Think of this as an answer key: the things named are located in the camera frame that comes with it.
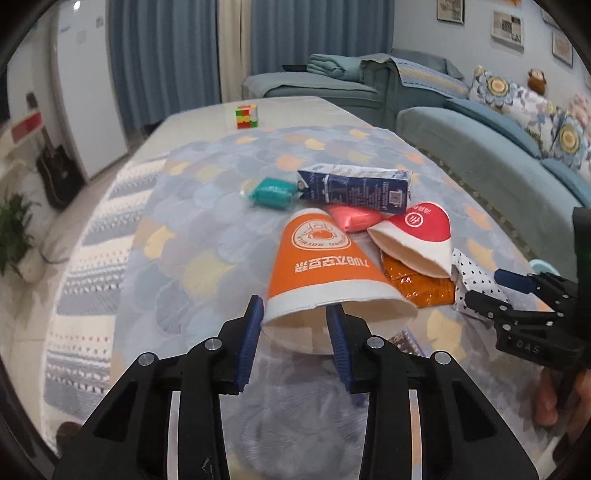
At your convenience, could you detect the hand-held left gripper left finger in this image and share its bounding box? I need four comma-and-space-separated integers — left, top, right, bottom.
52, 295, 265, 480

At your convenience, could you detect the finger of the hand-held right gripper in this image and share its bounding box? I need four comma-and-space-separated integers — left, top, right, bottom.
493, 269, 575, 298
464, 290, 560, 326

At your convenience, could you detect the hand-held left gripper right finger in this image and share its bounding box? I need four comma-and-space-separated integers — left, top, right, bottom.
325, 305, 539, 480

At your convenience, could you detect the white dotted paper wrapper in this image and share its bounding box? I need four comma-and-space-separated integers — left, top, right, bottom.
450, 248, 509, 319

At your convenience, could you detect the orange paper cup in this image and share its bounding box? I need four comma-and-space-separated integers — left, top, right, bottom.
261, 208, 419, 355

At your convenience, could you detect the person's right hand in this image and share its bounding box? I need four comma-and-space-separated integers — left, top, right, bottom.
536, 367, 591, 444

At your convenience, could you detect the light blue round container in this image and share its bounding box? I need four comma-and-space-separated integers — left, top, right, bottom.
529, 259, 561, 278

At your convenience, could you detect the orange snack packet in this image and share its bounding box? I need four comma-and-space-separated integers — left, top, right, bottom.
381, 251, 457, 308

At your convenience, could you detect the red and white paper cup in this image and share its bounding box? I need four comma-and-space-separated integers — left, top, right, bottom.
367, 202, 453, 278

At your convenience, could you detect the pink plastic packet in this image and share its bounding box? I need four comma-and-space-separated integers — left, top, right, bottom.
328, 204, 384, 234

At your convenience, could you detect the floral cushion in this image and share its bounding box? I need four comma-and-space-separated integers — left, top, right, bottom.
549, 111, 591, 172
508, 85, 570, 153
470, 65, 527, 112

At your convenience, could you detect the teal corner sofa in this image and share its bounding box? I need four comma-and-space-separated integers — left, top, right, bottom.
242, 53, 591, 287

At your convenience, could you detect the teal plastic packet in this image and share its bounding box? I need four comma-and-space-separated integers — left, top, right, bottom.
248, 178, 298, 212

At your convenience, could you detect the dark blue milk carton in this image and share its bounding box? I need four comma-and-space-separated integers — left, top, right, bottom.
297, 164, 413, 215

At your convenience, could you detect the pink cushion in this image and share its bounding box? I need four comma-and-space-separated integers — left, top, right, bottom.
568, 92, 591, 121

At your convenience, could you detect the teal quilted sofa cover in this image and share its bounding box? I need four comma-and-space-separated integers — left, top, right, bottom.
360, 54, 469, 100

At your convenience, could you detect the colourful puzzle cube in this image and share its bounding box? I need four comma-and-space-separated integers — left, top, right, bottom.
234, 105, 260, 130

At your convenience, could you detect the black guitar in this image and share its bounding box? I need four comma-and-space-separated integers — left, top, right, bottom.
36, 129, 86, 211

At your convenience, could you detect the green potted plant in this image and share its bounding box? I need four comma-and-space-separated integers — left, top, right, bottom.
0, 193, 41, 278

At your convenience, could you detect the folded teal blanket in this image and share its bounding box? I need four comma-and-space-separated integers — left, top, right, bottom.
308, 54, 362, 84

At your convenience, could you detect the blue curtain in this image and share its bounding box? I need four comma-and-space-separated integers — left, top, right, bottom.
108, 0, 223, 134
250, 0, 394, 77

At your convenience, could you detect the white refrigerator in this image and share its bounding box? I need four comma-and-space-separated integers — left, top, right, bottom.
54, 0, 131, 182

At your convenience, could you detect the beige curtain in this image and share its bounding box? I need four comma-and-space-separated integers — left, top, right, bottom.
217, 0, 253, 103

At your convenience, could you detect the white cabinet with red panel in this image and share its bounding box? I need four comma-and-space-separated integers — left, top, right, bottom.
0, 90, 49, 195

